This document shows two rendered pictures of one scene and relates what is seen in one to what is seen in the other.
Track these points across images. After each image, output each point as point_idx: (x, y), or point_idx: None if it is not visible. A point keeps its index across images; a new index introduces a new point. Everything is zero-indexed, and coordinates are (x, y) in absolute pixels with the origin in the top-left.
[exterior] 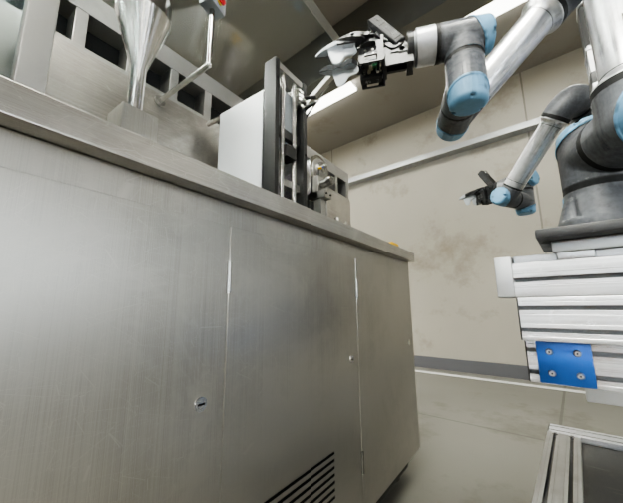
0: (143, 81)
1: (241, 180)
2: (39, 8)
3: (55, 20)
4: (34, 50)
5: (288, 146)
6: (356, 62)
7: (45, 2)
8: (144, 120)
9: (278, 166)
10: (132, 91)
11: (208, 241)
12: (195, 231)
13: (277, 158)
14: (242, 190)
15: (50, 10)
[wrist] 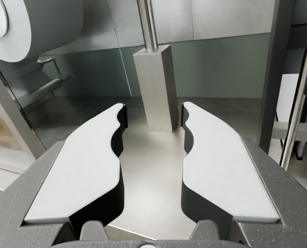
0: (145, 11)
1: (116, 229)
2: (19, 140)
3: (24, 142)
4: (31, 158)
5: None
6: (221, 220)
7: (17, 137)
8: (150, 62)
9: (271, 126)
10: (141, 29)
11: (119, 239)
12: (110, 233)
13: (270, 114)
14: (120, 233)
15: (20, 139)
